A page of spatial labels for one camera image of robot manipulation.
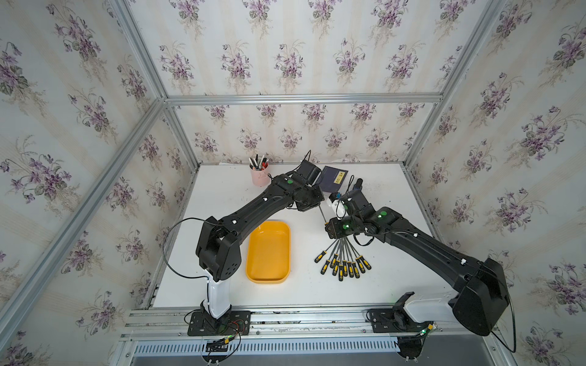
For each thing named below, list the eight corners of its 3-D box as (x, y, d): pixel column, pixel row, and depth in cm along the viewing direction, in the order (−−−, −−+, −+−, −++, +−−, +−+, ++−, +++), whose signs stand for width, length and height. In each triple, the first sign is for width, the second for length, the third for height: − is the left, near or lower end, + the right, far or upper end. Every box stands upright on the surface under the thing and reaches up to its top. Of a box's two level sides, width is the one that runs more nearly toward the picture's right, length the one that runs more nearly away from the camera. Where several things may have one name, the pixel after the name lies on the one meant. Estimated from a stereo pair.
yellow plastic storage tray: (245, 285, 83) (242, 279, 79) (253, 227, 99) (251, 219, 94) (290, 285, 83) (289, 279, 79) (290, 227, 99) (290, 220, 94)
